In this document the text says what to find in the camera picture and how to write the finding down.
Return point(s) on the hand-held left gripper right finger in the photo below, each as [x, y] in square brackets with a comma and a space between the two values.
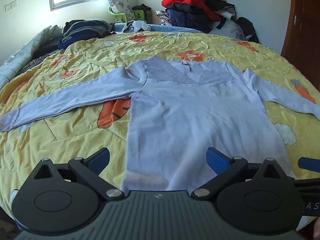
[216, 161]

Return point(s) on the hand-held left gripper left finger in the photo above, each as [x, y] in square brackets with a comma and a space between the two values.
[98, 161]

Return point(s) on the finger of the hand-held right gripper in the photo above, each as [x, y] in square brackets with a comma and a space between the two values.
[310, 164]

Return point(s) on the light purple long-sleeve shirt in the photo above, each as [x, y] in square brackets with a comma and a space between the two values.
[187, 117]

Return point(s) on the stack of folded dark clothes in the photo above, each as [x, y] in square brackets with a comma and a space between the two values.
[82, 30]

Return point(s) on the person's right hand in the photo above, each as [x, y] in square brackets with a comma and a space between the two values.
[317, 227]

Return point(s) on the yellow carrot print quilt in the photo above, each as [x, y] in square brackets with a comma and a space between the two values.
[75, 135]

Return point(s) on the brown wooden door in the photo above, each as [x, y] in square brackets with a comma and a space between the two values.
[305, 37]

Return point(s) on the black backpack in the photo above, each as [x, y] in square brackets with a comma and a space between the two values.
[247, 30]

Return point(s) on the grey white quilt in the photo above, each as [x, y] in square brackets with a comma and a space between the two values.
[30, 45]

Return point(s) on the light blue knitted blanket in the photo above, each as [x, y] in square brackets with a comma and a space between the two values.
[170, 28]

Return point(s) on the green plastic stool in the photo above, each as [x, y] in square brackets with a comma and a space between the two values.
[120, 17]

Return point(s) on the navy jacket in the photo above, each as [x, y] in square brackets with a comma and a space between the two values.
[187, 17]

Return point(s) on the checkered cloth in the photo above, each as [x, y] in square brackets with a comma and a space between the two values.
[163, 17]

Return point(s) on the grey floral pillow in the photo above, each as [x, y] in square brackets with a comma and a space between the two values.
[121, 5]

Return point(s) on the dark bag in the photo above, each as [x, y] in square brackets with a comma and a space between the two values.
[141, 7]

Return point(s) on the white wall switches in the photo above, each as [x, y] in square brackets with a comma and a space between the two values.
[10, 5]

